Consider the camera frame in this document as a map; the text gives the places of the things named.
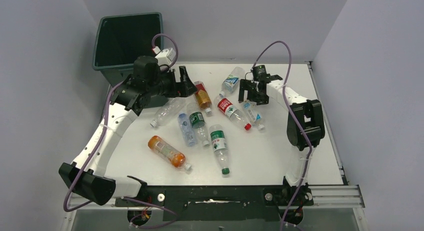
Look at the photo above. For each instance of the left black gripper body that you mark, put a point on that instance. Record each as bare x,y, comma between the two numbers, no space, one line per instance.
168,87

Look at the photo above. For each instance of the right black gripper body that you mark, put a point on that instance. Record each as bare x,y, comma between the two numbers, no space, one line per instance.
253,95

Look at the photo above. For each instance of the red label bottle red cap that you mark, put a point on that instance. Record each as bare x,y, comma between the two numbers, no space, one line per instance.
235,115

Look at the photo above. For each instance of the dark green label bottle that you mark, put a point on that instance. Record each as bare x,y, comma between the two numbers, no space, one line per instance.
198,124

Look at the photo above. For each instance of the green label green cap bottle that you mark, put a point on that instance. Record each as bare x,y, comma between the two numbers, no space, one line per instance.
220,148

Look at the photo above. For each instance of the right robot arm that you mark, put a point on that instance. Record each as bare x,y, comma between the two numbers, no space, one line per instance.
305,121

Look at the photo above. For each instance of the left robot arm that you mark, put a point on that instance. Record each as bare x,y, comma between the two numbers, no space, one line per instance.
86,174

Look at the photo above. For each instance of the dark green plastic bin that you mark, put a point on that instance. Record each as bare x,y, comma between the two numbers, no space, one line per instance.
121,39

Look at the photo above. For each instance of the red gold label bottle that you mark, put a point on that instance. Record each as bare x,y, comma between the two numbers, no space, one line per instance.
202,97

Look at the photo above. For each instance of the clear unlabelled plastic bottle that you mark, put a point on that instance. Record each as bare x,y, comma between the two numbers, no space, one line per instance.
167,112

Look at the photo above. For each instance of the blue tinted water bottle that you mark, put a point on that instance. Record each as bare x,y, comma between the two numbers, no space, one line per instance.
186,129

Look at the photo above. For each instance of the orange juice bottle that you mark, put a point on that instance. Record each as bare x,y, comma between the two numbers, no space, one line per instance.
176,158

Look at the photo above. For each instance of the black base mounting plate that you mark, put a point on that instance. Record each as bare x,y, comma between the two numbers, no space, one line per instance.
226,203

